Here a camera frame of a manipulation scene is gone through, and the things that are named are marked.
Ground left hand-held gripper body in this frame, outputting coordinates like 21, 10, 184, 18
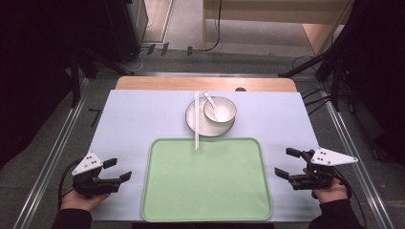
71, 152, 122, 198

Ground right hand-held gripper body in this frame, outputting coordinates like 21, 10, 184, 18
288, 146, 359, 192

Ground person's right hand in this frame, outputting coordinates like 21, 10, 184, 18
302, 167, 351, 205

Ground person's left hand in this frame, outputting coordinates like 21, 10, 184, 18
59, 187, 111, 213

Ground pale blue table sheet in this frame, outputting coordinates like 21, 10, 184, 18
90, 89, 323, 222

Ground green plastic tray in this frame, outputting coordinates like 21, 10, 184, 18
140, 136, 273, 223

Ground white bowl with dark rim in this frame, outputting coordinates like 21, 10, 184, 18
202, 95, 238, 124

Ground white plate with dark rim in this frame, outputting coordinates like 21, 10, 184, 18
184, 95, 237, 138

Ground white chopstick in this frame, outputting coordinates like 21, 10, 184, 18
194, 92, 199, 151
196, 91, 201, 150

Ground white ceramic spoon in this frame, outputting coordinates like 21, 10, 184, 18
202, 91, 224, 123

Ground black stand legs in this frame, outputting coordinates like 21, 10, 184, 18
278, 0, 376, 113

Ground wooden table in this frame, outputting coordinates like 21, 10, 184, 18
115, 75, 298, 94

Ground dark cabinet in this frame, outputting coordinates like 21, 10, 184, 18
104, 0, 149, 64

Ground light wooden desk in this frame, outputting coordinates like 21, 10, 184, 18
202, 0, 356, 57

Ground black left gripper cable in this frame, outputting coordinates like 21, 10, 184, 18
56, 158, 81, 211

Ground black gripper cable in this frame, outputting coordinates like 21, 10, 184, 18
332, 167, 368, 229
56, 158, 81, 211

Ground aluminium floor rail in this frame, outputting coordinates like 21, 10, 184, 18
318, 84, 396, 229
12, 77, 91, 229

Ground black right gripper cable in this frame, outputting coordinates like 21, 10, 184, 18
332, 167, 368, 229

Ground black floor cables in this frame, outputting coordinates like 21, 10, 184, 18
300, 86, 333, 116

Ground white floor cable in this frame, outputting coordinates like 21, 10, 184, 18
119, 47, 146, 73

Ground aluminium cross rail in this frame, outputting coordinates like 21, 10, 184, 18
95, 72, 282, 78

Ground black hanging cable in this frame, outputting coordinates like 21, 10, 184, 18
202, 0, 224, 52

